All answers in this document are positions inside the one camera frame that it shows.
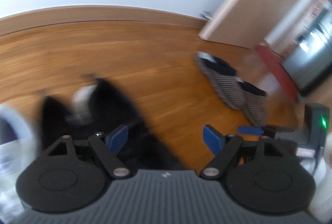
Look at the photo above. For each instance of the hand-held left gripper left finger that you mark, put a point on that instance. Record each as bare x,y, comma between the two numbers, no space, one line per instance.
119,138

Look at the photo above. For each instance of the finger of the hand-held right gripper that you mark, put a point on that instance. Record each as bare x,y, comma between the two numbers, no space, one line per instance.
250,130

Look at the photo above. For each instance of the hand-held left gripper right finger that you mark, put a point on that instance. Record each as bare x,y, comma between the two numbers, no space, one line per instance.
212,138

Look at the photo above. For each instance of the knit slipper with black collar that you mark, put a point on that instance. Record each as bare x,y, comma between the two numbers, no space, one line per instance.
223,84
255,107

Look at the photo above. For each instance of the person's right hand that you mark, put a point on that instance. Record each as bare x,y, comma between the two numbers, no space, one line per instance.
324,187

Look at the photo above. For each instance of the red doormat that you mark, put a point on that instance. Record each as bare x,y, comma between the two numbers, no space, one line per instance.
277,71

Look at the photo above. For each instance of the grey metal cabinet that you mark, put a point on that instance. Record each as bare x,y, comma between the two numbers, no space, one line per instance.
311,58

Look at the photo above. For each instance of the metal door stop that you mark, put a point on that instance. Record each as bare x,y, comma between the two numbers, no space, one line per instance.
206,15

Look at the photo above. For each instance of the beige wooden door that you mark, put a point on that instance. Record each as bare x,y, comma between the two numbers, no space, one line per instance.
259,1

